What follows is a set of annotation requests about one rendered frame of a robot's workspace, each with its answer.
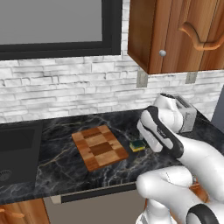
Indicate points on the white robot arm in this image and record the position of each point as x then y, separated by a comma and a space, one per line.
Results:
201, 163

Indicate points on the checkered wooden cutting board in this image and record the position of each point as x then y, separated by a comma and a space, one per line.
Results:
99, 147

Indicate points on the yellow and green sponge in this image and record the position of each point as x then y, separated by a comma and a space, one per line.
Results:
137, 145

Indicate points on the silver toaster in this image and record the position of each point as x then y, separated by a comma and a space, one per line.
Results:
188, 115

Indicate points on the round silver cupboard knob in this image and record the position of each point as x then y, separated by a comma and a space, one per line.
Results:
162, 53

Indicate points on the wooden cupboard door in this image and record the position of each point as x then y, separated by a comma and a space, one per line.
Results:
175, 38

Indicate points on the grey dishwasher with black strip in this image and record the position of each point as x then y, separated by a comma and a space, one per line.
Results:
93, 210

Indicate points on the black sink basin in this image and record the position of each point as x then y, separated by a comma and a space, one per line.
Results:
17, 154

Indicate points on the dark grey fridge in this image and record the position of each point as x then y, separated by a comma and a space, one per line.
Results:
218, 108

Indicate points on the black framed window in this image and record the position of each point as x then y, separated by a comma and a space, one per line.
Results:
52, 23

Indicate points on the wooden base cupboard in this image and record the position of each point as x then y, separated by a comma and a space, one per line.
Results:
200, 191
26, 213

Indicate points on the grey wall outlet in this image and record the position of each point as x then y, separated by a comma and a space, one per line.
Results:
191, 77
142, 78

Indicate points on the wooden wall cupboard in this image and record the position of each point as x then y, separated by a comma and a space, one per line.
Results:
140, 32

